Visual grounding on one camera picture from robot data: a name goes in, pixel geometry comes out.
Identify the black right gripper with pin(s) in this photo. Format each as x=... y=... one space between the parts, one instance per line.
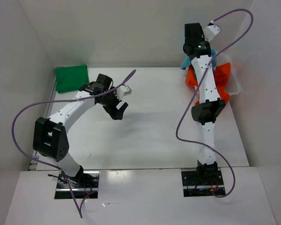
x=203 y=36

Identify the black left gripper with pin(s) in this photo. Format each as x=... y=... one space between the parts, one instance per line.
x=119 y=113

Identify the light blue t shirt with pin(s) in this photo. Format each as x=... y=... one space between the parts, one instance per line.
x=187 y=62

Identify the green t shirt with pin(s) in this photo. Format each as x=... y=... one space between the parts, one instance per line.
x=71 y=78

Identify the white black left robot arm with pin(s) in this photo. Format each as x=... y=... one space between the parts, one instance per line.
x=50 y=134

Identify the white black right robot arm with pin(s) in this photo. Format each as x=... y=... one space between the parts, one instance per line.
x=205 y=113

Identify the orange t shirt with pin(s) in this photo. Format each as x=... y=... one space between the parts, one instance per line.
x=221 y=75

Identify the white plastic basket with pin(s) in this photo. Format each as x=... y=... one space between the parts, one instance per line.
x=233 y=86

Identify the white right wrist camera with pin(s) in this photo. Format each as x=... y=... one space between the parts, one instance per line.
x=211 y=31

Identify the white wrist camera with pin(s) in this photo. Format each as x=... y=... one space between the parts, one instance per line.
x=123 y=91
x=211 y=31

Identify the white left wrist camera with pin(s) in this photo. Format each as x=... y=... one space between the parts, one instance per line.
x=123 y=91

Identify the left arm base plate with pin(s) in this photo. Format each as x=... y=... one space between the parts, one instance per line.
x=88 y=188

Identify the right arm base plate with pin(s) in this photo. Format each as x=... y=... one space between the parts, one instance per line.
x=194 y=187

